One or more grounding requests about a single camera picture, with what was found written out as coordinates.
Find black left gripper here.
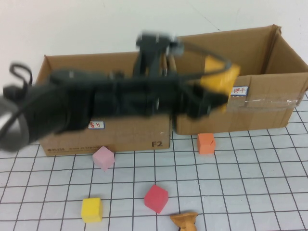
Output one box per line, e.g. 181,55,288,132
173,74,231,120

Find yellow snack packet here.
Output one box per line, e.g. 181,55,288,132
200,56,241,113

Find brown snack packet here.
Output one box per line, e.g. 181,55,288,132
169,211,199,231

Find orange foam cube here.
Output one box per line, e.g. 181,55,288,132
197,133,216,154

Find cardboard box with clear tape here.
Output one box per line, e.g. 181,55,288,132
168,24,308,135

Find cardboard box printed F2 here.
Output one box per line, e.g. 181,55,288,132
23,53,173,156

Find red foam cube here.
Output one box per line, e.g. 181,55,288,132
144,184,169,214

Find pink foam cube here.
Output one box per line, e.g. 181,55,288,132
92,145,116,172

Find yellow foam cube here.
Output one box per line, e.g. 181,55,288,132
81,197,104,223

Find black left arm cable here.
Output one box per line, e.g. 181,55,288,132
0,40,234,145

